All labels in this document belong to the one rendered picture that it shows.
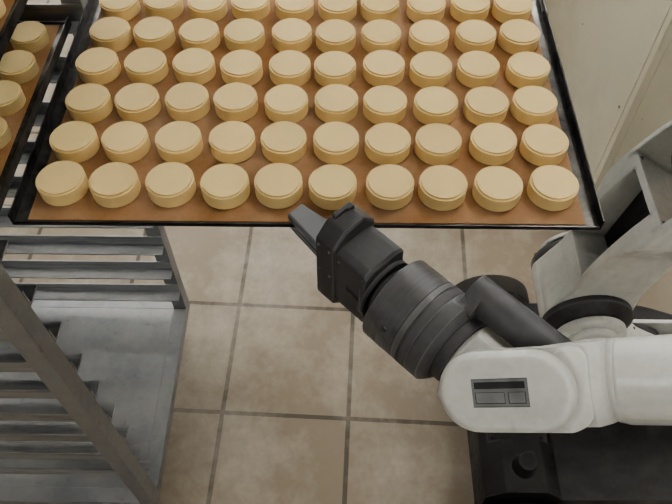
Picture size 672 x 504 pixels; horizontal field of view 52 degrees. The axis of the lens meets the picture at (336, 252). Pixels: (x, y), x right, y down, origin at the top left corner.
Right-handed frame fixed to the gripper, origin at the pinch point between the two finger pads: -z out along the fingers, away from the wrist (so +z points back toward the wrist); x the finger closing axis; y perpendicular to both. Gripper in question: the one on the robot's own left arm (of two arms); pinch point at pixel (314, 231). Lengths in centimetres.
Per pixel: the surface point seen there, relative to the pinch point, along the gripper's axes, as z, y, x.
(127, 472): -22, 27, -67
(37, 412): -32, 32, -48
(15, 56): -50, 7, -3
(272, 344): -39, -19, -100
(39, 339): -22.2, 25.7, -19.2
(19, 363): -29, 29, -30
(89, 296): -67, 10, -77
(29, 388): -30, 30, -39
